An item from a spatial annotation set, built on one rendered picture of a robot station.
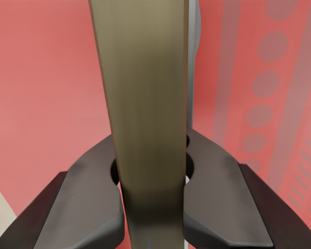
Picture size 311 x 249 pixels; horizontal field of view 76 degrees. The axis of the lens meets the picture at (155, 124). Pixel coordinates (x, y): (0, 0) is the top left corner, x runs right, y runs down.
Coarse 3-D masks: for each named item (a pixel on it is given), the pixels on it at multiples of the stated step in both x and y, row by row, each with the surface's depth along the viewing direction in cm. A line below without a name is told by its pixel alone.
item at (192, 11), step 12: (192, 0) 11; (192, 12) 11; (192, 24) 11; (192, 36) 12; (192, 48) 12; (192, 60) 12; (192, 72) 13; (192, 84) 13; (192, 96) 13; (192, 108) 14; (192, 120) 14
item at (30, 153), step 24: (48, 120) 18; (72, 120) 18; (96, 120) 18; (0, 144) 19; (24, 144) 19; (48, 144) 19; (72, 144) 19; (0, 168) 20; (24, 168) 20; (48, 168) 20; (0, 192) 22; (24, 192) 22; (120, 192) 22
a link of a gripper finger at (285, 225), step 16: (256, 176) 8; (256, 192) 8; (272, 192) 8; (272, 208) 7; (288, 208) 7; (272, 224) 6; (288, 224) 6; (304, 224) 6; (272, 240) 6; (288, 240) 6; (304, 240) 6
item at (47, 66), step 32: (0, 0) 14; (32, 0) 14; (64, 0) 14; (0, 32) 15; (32, 32) 15; (64, 32) 15; (0, 64) 16; (32, 64) 16; (64, 64) 16; (96, 64) 16; (0, 96) 17; (32, 96) 17; (64, 96) 17; (96, 96) 17
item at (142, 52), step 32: (96, 0) 6; (128, 0) 5; (160, 0) 5; (96, 32) 6; (128, 32) 6; (160, 32) 6; (128, 64) 6; (160, 64) 6; (128, 96) 7; (160, 96) 7; (128, 128) 7; (160, 128) 7; (128, 160) 8; (160, 160) 8; (128, 192) 9; (160, 192) 9; (128, 224) 10; (160, 224) 10
